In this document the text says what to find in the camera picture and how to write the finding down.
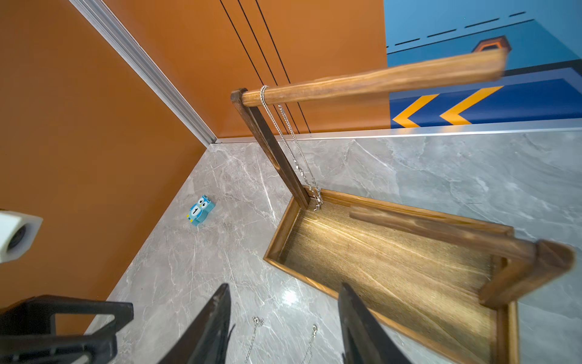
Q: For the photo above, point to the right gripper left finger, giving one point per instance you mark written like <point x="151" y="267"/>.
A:
<point x="206" y="339"/>

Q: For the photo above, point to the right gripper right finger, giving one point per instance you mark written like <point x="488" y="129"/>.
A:
<point x="364" y="339"/>

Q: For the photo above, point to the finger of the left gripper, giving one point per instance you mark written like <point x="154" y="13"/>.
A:
<point x="28" y="331"/>

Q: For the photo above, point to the wooden jewelry display stand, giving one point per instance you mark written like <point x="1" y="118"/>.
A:
<point x="447" y="282"/>

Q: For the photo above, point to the small blue owl toy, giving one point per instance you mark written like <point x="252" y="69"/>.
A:
<point x="200" y="210"/>

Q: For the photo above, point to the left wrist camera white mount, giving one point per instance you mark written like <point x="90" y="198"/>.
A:
<point x="18" y="231"/>

